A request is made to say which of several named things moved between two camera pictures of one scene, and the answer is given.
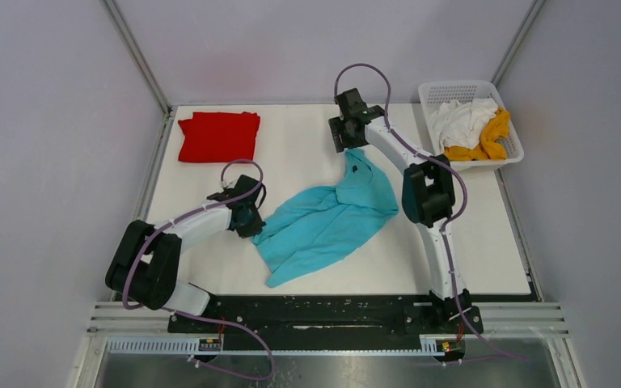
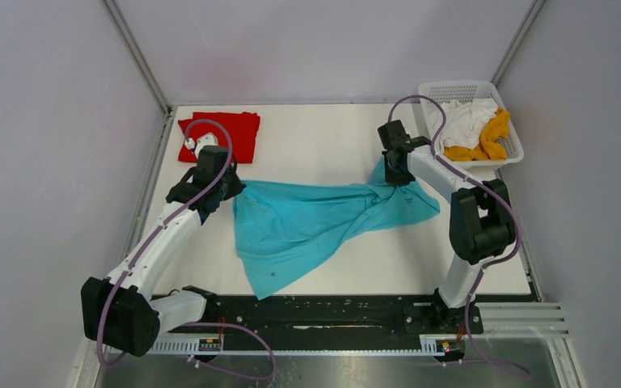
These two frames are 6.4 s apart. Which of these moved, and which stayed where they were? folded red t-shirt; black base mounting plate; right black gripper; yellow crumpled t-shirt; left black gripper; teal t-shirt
Moved: teal t-shirt; left black gripper; right black gripper
Stayed: black base mounting plate; folded red t-shirt; yellow crumpled t-shirt
